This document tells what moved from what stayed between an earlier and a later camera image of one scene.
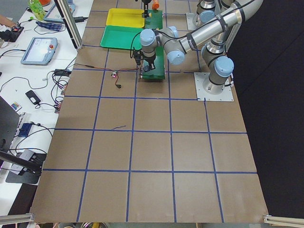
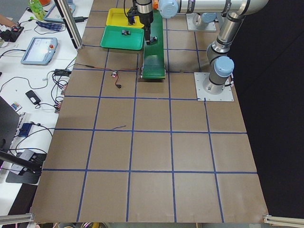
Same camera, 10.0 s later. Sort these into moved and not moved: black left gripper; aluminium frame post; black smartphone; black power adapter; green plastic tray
Moved: black left gripper
Not moved: black power adapter; black smartphone; aluminium frame post; green plastic tray
